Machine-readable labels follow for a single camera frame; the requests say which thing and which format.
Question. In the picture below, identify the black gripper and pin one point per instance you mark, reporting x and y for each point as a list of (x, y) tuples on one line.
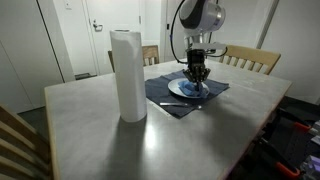
[(195, 59)]

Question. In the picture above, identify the blue towel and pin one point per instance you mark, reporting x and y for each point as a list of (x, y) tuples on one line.
[(187, 89)]

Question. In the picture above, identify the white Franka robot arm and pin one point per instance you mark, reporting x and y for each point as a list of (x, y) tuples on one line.
[(206, 15)]

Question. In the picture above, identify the white round plate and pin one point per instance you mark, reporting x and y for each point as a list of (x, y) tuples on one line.
[(173, 87)]

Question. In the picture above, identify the white paper towel roll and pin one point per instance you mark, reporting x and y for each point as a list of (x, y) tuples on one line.
[(128, 76)]

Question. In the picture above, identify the silver fork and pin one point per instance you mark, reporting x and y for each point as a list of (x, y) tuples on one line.
[(173, 104)]

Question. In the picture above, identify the dark blue cloth placemat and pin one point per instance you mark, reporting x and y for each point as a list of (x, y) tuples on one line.
[(160, 90)]

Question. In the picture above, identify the light wooden slatted chair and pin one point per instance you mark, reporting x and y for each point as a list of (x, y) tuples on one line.
[(253, 53), (150, 53), (13, 133)]

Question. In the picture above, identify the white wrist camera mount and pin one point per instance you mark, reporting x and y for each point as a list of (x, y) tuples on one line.
[(210, 45)]

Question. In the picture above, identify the small white wall plate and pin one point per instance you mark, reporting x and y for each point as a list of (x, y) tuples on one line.
[(68, 4)]

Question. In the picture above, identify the aluminium frame rail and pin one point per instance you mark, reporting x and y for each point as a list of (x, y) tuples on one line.
[(313, 165)]

